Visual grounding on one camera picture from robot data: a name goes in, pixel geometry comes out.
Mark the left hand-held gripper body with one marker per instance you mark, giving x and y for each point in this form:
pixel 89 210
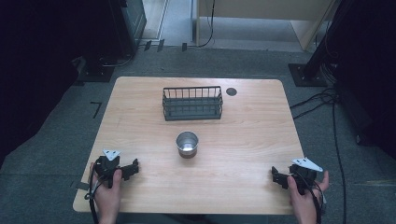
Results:
pixel 106 168

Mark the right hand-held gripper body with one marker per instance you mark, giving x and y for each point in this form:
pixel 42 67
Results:
pixel 303 175

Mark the person's left hand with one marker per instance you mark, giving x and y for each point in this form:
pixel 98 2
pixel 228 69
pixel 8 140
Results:
pixel 107 196

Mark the person's right hand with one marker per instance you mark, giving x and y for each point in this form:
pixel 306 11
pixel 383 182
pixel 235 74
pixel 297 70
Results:
pixel 303 203

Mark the grey tape patch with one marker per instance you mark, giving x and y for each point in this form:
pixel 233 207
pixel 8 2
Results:
pixel 82 186

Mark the metal cup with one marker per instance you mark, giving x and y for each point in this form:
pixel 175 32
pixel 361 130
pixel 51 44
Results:
pixel 187 144

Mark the dark round table grommet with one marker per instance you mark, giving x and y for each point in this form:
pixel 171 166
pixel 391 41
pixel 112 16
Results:
pixel 231 91

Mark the black metal stand with base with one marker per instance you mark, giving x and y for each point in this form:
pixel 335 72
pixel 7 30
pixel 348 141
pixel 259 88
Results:
pixel 311 73

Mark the black floor tape strip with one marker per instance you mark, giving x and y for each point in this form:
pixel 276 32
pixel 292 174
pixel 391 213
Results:
pixel 160 45
pixel 148 45
pixel 184 47

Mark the dark cabinet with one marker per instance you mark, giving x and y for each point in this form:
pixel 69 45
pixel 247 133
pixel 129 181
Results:
pixel 130 25

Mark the light wooden furniture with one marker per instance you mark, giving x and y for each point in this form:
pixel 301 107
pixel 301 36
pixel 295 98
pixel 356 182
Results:
pixel 264 9

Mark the black stand base plate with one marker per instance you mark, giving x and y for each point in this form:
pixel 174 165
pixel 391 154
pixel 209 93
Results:
pixel 95 74

